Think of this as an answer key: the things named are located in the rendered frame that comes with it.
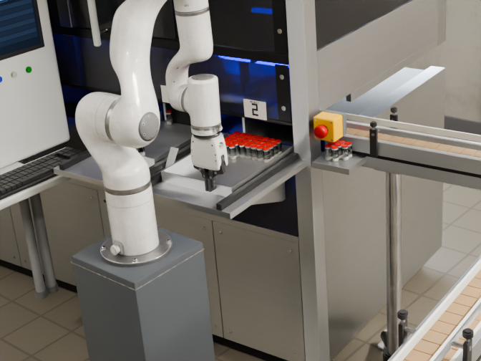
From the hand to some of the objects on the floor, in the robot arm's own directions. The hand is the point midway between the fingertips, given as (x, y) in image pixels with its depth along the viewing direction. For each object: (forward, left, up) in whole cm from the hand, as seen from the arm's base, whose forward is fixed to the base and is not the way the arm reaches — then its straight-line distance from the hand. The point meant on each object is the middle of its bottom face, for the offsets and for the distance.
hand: (210, 183), depth 256 cm
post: (+38, -6, -92) cm, 100 cm away
